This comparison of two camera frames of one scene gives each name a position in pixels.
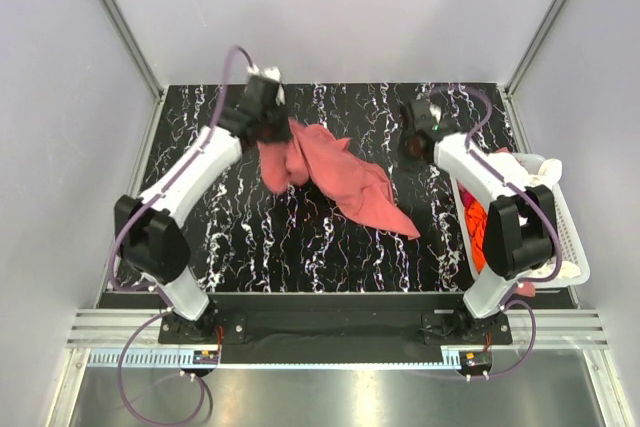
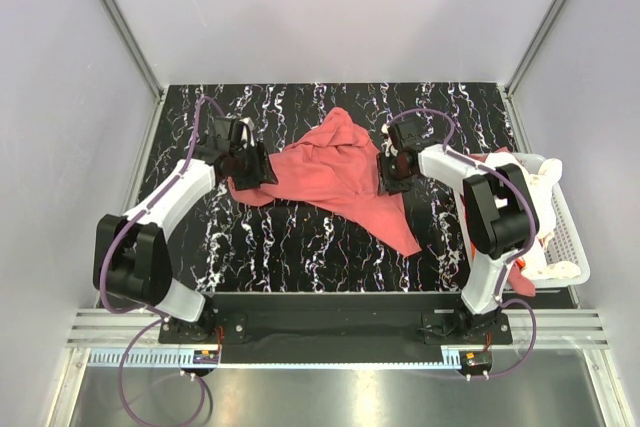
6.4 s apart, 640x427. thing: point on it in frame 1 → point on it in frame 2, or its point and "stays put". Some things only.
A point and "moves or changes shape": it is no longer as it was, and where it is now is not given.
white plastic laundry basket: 570,248 stays put
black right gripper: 419,163 → 384,181
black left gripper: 286,134 → 262,172
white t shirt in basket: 541,175 stays put
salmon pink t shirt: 313,155 moves or changes shape
